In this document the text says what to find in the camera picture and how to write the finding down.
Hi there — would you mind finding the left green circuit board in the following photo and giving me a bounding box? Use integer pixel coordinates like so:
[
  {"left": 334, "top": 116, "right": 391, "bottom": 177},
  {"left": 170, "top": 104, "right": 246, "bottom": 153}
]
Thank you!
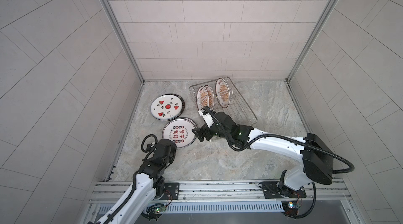
[{"left": 148, "top": 204, "right": 166, "bottom": 215}]

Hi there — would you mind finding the wire metal dish rack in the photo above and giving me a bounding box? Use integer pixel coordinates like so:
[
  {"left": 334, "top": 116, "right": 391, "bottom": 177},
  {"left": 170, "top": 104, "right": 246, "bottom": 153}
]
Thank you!
[{"left": 189, "top": 77, "right": 257, "bottom": 126}]

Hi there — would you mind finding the white red character plate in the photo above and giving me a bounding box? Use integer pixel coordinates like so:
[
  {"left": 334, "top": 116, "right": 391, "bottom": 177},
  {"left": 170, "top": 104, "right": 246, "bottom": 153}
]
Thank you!
[{"left": 169, "top": 117, "right": 197, "bottom": 130}]

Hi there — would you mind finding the right green circuit board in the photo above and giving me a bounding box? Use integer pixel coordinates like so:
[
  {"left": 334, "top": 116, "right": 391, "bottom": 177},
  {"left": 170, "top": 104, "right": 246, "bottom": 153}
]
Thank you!
[{"left": 281, "top": 201, "right": 301, "bottom": 217}]

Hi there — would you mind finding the orange sunburst plate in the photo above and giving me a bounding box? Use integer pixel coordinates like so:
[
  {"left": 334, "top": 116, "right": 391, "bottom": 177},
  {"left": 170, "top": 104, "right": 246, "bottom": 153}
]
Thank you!
[
  {"left": 196, "top": 86, "right": 209, "bottom": 110},
  {"left": 204, "top": 85, "right": 215, "bottom": 109}
]

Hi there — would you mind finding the green circuit board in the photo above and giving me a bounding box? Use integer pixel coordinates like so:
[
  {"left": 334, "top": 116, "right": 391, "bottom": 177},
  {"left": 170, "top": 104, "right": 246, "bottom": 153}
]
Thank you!
[
  {"left": 148, "top": 204, "right": 166, "bottom": 215},
  {"left": 281, "top": 201, "right": 301, "bottom": 217}
]

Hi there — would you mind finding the dark striped rim plate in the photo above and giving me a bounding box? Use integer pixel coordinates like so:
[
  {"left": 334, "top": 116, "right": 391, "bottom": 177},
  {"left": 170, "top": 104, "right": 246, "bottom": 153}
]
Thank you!
[{"left": 168, "top": 93, "right": 185, "bottom": 120}]

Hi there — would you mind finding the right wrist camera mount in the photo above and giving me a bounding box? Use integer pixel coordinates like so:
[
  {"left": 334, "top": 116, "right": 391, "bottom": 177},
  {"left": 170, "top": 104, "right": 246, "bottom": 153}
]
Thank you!
[{"left": 198, "top": 106, "right": 214, "bottom": 128}]

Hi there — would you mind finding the white watermelon plate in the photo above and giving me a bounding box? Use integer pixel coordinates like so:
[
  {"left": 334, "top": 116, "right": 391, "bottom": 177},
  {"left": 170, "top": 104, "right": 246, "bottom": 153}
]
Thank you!
[{"left": 150, "top": 94, "right": 182, "bottom": 121}]

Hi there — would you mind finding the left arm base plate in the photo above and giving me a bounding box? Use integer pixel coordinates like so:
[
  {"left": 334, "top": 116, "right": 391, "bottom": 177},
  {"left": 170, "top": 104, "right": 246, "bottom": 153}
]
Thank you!
[{"left": 154, "top": 183, "right": 179, "bottom": 201}]

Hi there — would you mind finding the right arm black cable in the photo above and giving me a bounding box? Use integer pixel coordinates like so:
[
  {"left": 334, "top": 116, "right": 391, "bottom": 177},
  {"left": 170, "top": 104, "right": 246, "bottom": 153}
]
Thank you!
[{"left": 201, "top": 106, "right": 355, "bottom": 220}]

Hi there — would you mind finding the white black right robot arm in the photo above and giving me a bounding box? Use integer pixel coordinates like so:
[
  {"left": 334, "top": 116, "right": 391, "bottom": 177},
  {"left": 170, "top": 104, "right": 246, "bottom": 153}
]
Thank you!
[{"left": 193, "top": 107, "right": 333, "bottom": 198}]

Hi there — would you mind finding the front orange sunburst plate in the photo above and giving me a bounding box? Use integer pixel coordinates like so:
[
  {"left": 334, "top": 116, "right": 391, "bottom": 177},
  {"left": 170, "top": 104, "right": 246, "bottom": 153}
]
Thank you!
[{"left": 196, "top": 86, "right": 209, "bottom": 110}]

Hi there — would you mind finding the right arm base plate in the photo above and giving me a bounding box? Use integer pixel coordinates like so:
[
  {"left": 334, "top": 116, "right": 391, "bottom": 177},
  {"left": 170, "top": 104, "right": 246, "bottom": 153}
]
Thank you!
[{"left": 258, "top": 182, "right": 306, "bottom": 199}]

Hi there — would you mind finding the aluminium front rail frame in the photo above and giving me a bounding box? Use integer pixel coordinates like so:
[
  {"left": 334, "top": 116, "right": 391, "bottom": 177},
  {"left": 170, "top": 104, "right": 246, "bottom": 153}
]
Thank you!
[{"left": 84, "top": 178, "right": 360, "bottom": 224}]

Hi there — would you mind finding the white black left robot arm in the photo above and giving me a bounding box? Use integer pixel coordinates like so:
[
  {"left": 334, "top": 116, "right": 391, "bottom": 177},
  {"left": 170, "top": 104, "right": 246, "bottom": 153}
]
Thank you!
[{"left": 97, "top": 139, "right": 177, "bottom": 224}]

